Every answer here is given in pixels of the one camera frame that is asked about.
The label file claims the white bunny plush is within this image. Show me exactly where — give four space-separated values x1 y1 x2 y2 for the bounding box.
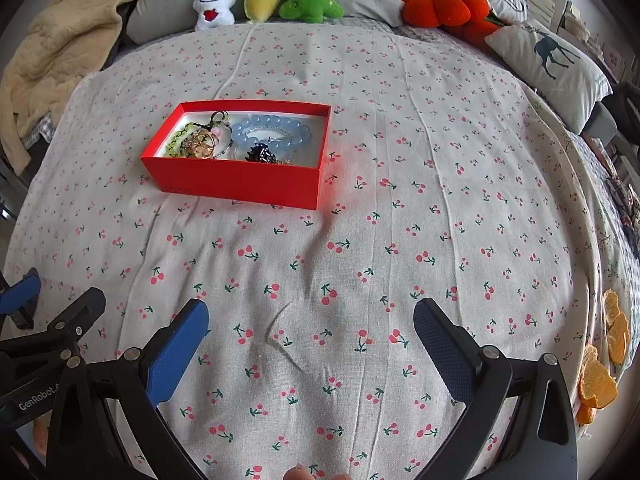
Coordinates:
192 0 236 32

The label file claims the black hair claw clip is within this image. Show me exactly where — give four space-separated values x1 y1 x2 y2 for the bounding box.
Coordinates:
245 142 277 164

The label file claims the deer print pillow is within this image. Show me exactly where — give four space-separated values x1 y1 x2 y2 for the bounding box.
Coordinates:
485 18 612 133

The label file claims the green beaded bracelet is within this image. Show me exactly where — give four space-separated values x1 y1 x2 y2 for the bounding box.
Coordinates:
167 112 234 158

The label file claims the left human hand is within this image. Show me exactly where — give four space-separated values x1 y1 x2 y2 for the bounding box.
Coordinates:
17 412 51 465

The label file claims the gold flower charm keychain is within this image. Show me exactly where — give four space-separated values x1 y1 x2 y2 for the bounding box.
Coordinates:
178 110 234 159

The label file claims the blue bead bracelet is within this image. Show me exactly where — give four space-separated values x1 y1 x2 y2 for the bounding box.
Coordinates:
229 114 315 154

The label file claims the right human hand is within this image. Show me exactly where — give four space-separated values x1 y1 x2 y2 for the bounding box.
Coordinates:
283 464 354 480

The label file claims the orange plush at edge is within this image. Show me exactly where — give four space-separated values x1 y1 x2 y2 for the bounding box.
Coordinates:
576 288 630 426

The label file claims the beige quilted blanket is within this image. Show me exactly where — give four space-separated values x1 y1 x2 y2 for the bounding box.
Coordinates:
1 0 134 174

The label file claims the cherry print bed sheet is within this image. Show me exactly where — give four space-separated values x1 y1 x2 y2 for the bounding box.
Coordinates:
3 23 639 479

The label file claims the red persimmon plush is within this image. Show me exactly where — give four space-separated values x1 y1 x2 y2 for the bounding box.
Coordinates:
401 0 504 50

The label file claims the red jewelry box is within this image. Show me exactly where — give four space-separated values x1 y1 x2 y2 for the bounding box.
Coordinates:
141 100 332 210

